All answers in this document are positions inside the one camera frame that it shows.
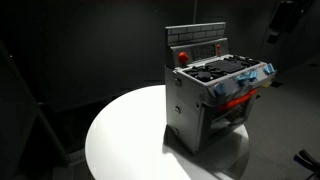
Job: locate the purple and black clamp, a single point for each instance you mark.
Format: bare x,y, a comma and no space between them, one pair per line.
308,160

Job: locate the blue stove knob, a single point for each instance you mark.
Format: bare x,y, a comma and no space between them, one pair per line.
220,89
252,76
241,80
268,69

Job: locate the black mounted equipment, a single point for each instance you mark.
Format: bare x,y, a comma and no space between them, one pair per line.
286,16

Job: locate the small orange stove button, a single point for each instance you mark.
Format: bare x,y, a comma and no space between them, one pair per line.
218,46

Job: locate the grey toy kitchen stove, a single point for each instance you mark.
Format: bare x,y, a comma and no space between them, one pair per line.
186,100

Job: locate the white round pedestal table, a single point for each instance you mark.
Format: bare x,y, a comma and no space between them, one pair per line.
133,133

